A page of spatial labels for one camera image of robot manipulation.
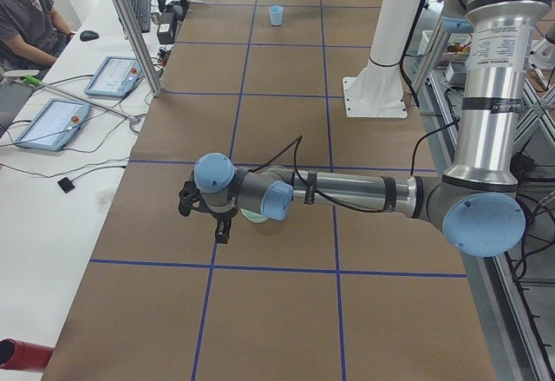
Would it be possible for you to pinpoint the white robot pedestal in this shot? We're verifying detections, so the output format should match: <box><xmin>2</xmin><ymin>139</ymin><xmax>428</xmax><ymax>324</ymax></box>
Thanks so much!
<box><xmin>343</xmin><ymin>0</ymin><xmax>421</xmax><ymax>119</ymax></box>

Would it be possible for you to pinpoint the aluminium side frame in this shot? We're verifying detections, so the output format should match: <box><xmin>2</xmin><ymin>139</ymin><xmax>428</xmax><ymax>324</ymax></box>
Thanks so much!
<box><xmin>427</xmin><ymin>0</ymin><xmax>555</xmax><ymax>381</ymax></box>

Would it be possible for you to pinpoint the teach pendant tablet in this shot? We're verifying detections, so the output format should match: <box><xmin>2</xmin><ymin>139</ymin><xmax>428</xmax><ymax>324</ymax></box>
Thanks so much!
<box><xmin>84</xmin><ymin>56</ymin><xmax>142</xmax><ymax>98</ymax></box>
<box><xmin>15</xmin><ymin>98</ymin><xmax>91</xmax><ymax>152</ymax></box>

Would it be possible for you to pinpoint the aluminium frame post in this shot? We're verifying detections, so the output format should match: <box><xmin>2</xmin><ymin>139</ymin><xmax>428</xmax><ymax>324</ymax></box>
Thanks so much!
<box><xmin>112</xmin><ymin>0</ymin><xmax>162</xmax><ymax>97</ymax></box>

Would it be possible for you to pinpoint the black computer mouse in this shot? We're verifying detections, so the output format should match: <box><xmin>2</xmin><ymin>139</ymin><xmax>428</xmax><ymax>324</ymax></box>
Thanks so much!
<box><xmin>79</xmin><ymin>30</ymin><xmax>100</xmax><ymax>43</ymax></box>

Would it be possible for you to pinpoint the light blue plastic cup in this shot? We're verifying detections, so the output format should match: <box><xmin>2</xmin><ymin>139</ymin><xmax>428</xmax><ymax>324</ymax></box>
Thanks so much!
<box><xmin>269</xmin><ymin>5</ymin><xmax>284</xmax><ymax>27</ymax></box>

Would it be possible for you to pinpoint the black power adapter box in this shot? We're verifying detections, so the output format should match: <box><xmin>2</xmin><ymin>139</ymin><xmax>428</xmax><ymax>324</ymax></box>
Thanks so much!
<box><xmin>157</xmin><ymin>12</ymin><xmax>177</xmax><ymax>45</ymax></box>

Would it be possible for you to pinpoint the person in grey shirt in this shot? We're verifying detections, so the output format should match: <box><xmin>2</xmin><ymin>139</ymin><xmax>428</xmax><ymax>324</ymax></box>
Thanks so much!
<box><xmin>1</xmin><ymin>0</ymin><xmax>75</xmax><ymax>72</ymax></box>

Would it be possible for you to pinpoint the thin metal rod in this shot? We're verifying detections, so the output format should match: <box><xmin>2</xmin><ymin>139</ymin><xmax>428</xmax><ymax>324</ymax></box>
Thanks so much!
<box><xmin>3</xmin><ymin>72</ymin><xmax>147</xmax><ymax>125</ymax></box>

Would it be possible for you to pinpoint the black keyboard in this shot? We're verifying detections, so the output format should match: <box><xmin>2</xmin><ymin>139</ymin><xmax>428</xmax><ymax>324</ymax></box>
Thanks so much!
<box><xmin>128</xmin><ymin>0</ymin><xmax>151</xmax><ymax>33</ymax></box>

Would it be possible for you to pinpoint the light green ceramic bowl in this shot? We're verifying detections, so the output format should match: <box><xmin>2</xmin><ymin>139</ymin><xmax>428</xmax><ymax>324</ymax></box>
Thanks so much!
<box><xmin>240</xmin><ymin>209</ymin><xmax>267</xmax><ymax>224</ymax></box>

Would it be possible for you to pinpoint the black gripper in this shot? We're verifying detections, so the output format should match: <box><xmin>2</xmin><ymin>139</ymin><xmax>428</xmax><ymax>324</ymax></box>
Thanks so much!
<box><xmin>178</xmin><ymin>181</ymin><xmax>238</xmax><ymax>244</ymax></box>

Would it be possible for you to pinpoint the red cylinder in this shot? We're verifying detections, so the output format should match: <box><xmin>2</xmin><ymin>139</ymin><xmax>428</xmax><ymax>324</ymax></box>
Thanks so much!
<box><xmin>1</xmin><ymin>338</ymin><xmax>54</xmax><ymax>372</ymax></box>

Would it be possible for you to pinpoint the small black square device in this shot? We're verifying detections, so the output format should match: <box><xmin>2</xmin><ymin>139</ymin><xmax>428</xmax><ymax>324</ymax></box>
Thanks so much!
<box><xmin>57</xmin><ymin>177</ymin><xmax>75</xmax><ymax>194</ymax></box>

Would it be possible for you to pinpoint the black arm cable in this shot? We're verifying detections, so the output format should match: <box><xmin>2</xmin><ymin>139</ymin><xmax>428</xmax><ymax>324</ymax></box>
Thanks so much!
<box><xmin>251</xmin><ymin>135</ymin><xmax>391</xmax><ymax>214</ymax></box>

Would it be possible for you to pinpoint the near teach pendant tablet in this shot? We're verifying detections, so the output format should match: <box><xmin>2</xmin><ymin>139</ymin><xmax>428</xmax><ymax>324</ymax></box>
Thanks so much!
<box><xmin>15</xmin><ymin>98</ymin><xmax>91</xmax><ymax>152</ymax></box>

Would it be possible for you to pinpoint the far teach pendant tablet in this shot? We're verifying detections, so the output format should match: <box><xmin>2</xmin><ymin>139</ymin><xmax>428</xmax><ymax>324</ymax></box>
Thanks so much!
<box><xmin>84</xmin><ymin>56</ymin><xmax>142</xmax><ymax>98</ymax></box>

